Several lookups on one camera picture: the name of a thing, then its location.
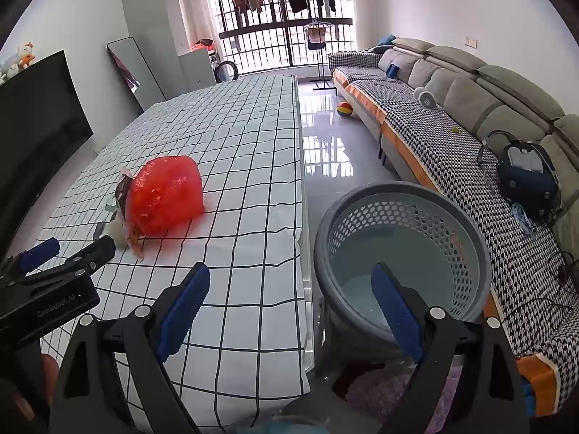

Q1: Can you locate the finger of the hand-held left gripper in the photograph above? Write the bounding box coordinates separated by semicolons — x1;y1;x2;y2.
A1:
18;235;116;286
0;237;61;281

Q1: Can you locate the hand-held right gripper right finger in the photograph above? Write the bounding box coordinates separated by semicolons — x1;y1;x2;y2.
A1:
371;262;530;434

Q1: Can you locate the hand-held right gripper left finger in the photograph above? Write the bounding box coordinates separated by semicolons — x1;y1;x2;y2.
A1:
49;262;211;434

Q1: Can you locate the white tissue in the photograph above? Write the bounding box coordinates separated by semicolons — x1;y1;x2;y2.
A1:
105;219;128;248

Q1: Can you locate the brown snack wrapper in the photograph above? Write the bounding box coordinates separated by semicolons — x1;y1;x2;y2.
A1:
114;167;144;260

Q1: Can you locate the red plastic bag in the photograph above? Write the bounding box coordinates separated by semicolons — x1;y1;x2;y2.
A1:
126;156;206;237

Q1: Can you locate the grey perforated laundry basket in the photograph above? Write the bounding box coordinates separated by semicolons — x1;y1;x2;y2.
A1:
313;182;493;362

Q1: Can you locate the purple rug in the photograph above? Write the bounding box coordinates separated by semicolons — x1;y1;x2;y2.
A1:
332;362;462;434

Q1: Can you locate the black television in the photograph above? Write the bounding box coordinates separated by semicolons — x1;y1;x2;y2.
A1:
0;50;94;254

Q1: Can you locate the white checkered tablecloth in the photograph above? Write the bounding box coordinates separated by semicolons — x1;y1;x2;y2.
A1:
38;75;313;432

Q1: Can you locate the houndstooth sofa cover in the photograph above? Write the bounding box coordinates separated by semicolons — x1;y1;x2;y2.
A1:
328;52;566;412

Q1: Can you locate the white plush toy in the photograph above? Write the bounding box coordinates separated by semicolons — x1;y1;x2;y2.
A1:
0;61;21;86

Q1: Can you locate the standing mirror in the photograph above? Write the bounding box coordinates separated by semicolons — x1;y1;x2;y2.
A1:
107;37;166;111

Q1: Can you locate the dark blue backpack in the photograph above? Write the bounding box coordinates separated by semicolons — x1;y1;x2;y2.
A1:
479;130;564;223

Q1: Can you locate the orange fox plush toy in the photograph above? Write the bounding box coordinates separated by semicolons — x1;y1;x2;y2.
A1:
17;42;37;69

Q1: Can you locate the white cabinet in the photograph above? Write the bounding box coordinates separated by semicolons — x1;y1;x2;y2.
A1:
178;47;217;95

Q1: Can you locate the white round device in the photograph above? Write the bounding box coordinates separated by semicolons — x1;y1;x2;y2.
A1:
414;87;439;108

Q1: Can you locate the grey sofa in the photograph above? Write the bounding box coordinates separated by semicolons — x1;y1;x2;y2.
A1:
328;36;579;417

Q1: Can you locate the black clothes stand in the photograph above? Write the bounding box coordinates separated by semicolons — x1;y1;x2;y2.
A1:
304;17;338;90

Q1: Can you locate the white curtain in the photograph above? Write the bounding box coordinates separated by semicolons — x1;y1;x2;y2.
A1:
174;0;209;52

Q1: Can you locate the black window grille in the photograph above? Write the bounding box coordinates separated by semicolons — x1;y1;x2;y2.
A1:
206;0;354;75

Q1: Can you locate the small hanging garment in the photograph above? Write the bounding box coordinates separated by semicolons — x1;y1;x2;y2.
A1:
307;26;328;50

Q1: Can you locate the black cable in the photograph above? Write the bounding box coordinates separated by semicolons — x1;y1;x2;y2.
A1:
491;246;579;322

